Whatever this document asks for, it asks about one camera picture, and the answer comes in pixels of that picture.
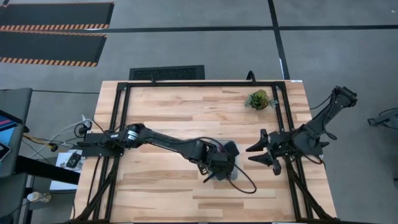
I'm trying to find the clear plastic bottle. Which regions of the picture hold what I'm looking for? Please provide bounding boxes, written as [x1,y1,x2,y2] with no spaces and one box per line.
[26,191,52,203]

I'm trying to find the black floor vent grille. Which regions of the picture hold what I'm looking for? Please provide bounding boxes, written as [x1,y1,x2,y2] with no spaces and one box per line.
[129,65,205,81]

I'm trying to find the black hazard-striped floor mat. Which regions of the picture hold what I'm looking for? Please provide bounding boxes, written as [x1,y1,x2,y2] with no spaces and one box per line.
[0,30,108,68]
[0,2,115,32]

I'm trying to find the white paper sheet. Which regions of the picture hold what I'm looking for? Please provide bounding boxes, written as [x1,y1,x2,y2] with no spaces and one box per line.
[49,150,84,190]

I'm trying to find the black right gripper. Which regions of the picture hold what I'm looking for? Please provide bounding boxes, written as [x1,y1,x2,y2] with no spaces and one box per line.
[245,129,297,176]

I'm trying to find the tablet with colourful screen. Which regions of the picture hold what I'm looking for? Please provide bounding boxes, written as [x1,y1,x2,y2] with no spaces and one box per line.
[0,109,27,133]

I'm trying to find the white power cable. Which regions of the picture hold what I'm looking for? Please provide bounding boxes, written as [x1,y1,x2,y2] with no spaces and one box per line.
[29,114,94,159]

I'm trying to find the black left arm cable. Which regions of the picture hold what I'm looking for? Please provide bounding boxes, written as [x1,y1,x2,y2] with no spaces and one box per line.
[226,163,257,195]

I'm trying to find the black metal stand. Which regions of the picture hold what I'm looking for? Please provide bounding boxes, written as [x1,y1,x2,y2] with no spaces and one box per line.
[368,107,398,129]

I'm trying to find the yellow floor cable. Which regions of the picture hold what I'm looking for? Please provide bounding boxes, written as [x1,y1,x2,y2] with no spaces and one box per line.
[22,133,53,147]

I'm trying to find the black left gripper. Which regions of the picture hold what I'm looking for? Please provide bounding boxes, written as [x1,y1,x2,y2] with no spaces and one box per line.
[192,141,241,184]

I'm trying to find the grey plastic bin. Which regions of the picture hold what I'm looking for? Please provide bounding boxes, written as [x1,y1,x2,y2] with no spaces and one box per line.
[214,139,241,182]

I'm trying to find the grey desk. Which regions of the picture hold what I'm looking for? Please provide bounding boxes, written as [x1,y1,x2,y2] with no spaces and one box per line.
[0,87,34,179]

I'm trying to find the black desk beam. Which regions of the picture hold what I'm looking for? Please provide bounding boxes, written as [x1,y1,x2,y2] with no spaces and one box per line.
[14,155,81,185]

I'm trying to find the small black electronic device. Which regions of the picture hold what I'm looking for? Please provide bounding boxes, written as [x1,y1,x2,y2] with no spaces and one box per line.
[65,151,83,169]

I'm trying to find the black aluminium table frame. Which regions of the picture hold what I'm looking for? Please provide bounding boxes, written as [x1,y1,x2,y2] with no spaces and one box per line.
[67,79,340,224]

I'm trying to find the small potted succulent plant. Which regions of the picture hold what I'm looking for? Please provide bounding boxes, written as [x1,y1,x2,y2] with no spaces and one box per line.
[244,89,279,111]

